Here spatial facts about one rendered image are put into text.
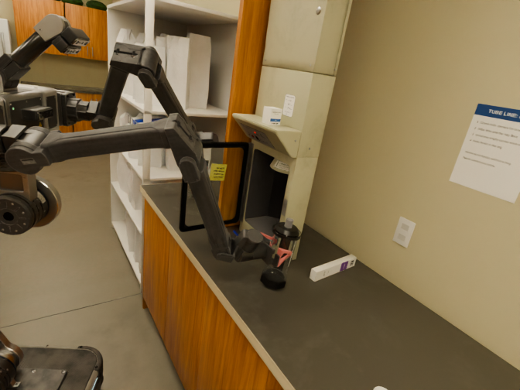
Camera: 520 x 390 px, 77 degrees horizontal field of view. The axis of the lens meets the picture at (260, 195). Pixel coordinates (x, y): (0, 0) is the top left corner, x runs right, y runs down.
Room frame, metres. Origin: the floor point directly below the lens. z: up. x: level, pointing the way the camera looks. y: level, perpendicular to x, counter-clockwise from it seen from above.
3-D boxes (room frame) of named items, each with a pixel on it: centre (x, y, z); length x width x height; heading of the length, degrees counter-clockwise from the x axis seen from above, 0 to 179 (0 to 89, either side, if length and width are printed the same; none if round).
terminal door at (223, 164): (1.34, 0.20, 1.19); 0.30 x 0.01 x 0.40; 129
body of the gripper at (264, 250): (1.00, -0.02, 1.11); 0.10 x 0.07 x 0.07; 37
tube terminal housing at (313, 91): (1.39, -0.12, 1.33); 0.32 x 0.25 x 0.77; 37
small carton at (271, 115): (1.25, 0.00, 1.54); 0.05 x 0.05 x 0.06; 38
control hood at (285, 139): (1.28, 0.03, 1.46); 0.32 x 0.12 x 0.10; 37
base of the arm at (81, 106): (1.23, 0.73, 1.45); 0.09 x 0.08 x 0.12; 8
